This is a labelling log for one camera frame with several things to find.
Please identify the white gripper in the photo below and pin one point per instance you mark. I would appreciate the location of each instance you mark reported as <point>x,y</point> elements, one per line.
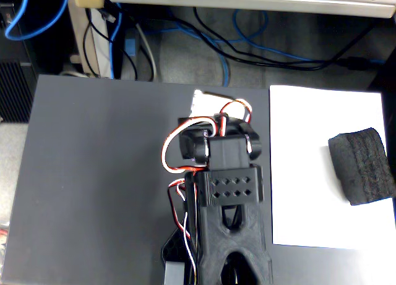
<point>187,144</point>

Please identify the black foam cube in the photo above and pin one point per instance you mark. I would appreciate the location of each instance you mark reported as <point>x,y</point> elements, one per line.
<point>362,167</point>

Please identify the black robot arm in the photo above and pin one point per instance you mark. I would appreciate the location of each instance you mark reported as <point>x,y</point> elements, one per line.
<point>232,186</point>

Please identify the blue connector block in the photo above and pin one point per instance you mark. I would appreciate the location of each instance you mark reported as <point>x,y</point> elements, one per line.
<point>130,47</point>

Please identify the beige desk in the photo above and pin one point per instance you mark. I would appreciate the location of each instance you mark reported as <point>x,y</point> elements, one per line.
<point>247,3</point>

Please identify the white paper sheet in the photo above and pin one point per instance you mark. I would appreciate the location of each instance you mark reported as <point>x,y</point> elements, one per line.
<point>297,173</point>

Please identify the beige desk leg panel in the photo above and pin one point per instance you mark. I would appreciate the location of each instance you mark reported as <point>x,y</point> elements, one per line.
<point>99,50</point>

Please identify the grey network plug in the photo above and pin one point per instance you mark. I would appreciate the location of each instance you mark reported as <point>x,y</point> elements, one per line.
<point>109,17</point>

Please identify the dark grey board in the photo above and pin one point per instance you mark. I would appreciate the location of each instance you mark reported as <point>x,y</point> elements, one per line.
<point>92,204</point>

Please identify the grey table clamp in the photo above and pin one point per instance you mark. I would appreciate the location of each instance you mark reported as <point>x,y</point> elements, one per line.
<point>173,272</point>

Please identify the black computer tower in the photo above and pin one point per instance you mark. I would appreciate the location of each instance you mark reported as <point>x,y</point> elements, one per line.
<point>15,90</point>

